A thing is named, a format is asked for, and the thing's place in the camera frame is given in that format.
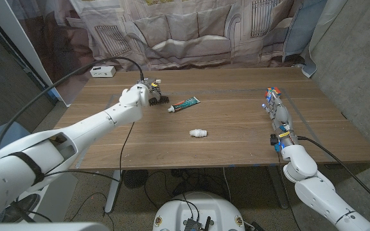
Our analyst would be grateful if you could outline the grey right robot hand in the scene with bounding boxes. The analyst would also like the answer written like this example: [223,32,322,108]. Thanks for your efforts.
[261,91,299,148]

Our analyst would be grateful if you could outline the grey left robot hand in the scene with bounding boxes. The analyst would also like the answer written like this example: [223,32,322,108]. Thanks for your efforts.
[136,78,163,102]

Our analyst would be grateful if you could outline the black hair clip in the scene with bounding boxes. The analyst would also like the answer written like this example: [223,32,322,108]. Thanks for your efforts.
[148,95,170,107]

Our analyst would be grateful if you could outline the green Colgate toothpaste tube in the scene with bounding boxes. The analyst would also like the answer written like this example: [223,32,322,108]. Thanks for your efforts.
[167,96,201,114]

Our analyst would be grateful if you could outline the printed sofa backdrop cloth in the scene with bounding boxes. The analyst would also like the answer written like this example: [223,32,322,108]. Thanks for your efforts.
[6,0,329,107]

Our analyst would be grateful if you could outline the grey table leg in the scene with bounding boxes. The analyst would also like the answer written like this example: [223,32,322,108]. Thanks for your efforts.
[267,166,289,210]

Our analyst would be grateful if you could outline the black round fan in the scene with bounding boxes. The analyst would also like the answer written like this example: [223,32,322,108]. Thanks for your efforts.
[123,169,150,189]

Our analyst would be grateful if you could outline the pale grey curtain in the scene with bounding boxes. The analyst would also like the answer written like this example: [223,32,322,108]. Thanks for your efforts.
[302,0,349,78]

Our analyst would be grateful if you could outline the white table leg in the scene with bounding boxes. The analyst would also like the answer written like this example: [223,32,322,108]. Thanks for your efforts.
[104,169,123,214]

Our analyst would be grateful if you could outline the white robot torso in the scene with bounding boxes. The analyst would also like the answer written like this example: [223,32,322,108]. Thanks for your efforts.
[152,191,246,231]

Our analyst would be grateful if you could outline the white panel edge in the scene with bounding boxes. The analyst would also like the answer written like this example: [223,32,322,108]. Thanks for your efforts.
[0,0,72,107]

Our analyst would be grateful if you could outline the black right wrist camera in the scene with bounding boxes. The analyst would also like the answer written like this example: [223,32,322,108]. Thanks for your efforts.
[270,133,281,152]

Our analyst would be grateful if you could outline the thin black left wrist cable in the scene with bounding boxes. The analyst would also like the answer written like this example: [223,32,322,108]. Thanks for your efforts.
[43,121,135,184]

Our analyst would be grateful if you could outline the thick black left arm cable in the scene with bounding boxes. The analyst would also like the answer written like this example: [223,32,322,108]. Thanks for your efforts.
[0,56,145,158]

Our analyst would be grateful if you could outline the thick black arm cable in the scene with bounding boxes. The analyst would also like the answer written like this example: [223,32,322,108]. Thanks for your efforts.
[297,135,370,213]
[0,56,145,158]

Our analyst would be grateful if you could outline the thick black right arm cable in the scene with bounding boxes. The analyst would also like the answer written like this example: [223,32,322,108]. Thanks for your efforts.
[297,135,370,213]

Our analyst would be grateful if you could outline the black floor cable bundle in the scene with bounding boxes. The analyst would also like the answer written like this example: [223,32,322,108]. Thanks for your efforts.
[143,168,234,209]

